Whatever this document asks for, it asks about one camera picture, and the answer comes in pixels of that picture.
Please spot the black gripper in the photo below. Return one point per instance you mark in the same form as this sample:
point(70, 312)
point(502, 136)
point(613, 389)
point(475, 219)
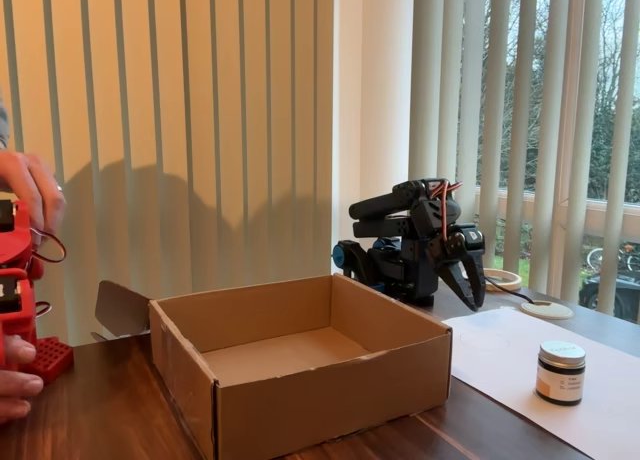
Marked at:
point(456, 270)

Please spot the small silver metal cylinder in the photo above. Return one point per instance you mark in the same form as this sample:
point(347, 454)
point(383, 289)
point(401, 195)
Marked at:
point(560, 380)

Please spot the red leader arm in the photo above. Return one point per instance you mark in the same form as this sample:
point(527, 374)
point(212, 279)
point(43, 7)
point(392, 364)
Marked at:
point(50, 355)

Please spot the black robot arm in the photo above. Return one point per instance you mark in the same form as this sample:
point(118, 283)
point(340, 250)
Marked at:
point(390, 220)

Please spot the open cardboard box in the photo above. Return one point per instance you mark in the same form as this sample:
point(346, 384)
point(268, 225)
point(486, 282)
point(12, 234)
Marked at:
point(325, 410)

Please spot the person's left hand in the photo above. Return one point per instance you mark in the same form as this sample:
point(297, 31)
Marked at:
point(30, 180)

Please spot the person's right hand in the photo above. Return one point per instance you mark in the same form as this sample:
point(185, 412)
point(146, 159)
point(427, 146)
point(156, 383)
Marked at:
point(17, 382)

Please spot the masking tape roll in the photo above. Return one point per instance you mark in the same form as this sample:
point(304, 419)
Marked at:
point(505, 286)

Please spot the white paper sheet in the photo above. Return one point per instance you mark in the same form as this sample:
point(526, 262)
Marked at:
point(500, 360)

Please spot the dark parked vehicle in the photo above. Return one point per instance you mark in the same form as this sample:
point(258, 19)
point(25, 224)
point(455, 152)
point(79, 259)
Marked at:
point(590, 292)

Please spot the blue knob table clamp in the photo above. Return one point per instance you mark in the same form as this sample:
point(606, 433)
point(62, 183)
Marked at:
point(342, 255)

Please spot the parked bicycle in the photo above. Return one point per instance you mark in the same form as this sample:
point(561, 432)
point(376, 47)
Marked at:
point(595, 255)

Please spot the white vertical blinds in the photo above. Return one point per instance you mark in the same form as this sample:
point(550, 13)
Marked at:
point(430, 130)

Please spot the cream vertical blinds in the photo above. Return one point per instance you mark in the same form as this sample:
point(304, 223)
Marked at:
point(200, 130)

